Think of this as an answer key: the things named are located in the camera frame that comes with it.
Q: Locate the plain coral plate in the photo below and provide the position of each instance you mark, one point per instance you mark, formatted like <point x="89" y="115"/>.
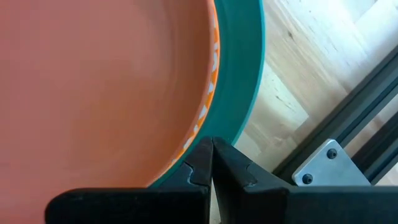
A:
<point x="93" y="93"/>

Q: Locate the black aluminium table frame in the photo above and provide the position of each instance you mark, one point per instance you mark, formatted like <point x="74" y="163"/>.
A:
<point x="357" y="115"/>

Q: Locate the large green plate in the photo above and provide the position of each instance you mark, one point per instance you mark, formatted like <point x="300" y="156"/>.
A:
<point x="239" y="77"/>

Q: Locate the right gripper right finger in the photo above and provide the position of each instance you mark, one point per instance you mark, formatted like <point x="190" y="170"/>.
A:
<point x="280" y="205"/>

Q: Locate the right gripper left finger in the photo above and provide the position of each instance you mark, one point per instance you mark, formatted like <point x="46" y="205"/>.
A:
<point x="140" y="205"/>

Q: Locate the silver corner bracket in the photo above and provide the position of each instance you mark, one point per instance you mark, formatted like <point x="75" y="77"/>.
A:
<point x="329" y="169"/>

